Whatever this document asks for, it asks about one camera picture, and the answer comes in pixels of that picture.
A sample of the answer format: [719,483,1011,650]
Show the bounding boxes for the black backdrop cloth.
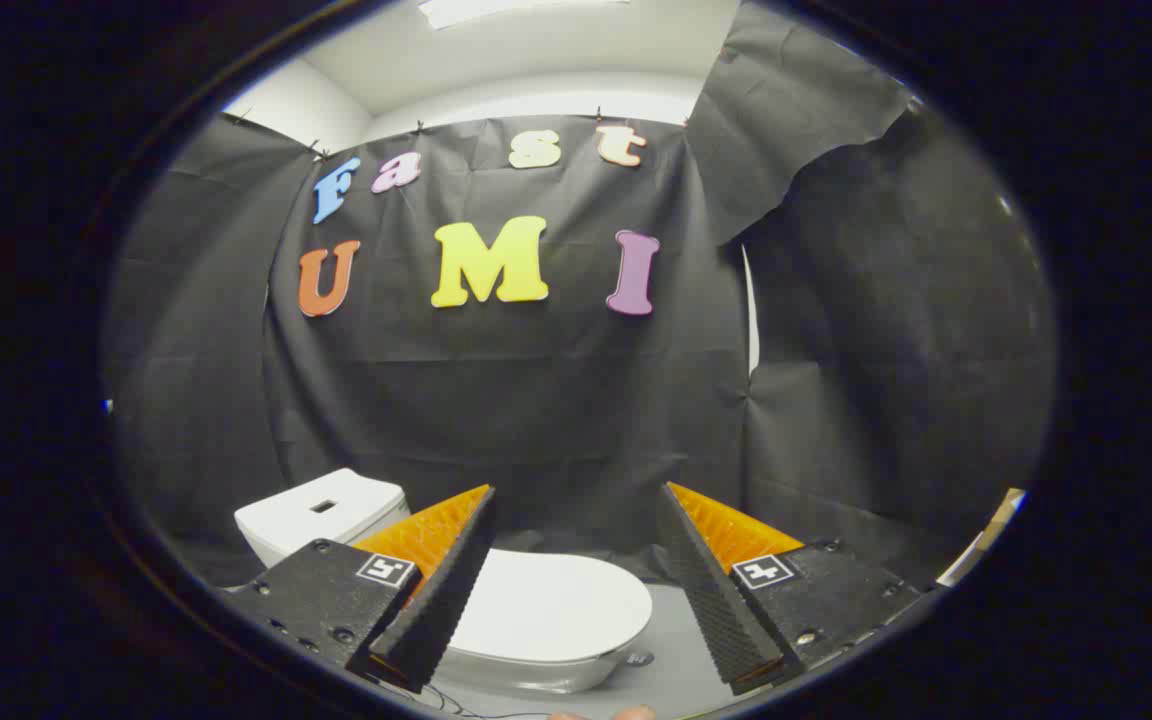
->
[104,0,1059,593]

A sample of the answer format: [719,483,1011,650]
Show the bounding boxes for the ceiling light panel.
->
[419,0,632,30]

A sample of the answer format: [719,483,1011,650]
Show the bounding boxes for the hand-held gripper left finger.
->
[226,485,497,694]

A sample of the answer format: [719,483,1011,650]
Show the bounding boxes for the thin black cable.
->
[376,678,549,720]

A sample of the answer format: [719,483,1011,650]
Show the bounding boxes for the tan board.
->
[936,487,1028,588]

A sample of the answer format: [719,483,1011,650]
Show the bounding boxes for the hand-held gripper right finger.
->
[656,482,942,697]

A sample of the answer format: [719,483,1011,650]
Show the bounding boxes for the white toilet tank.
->
[234,468,410,571]

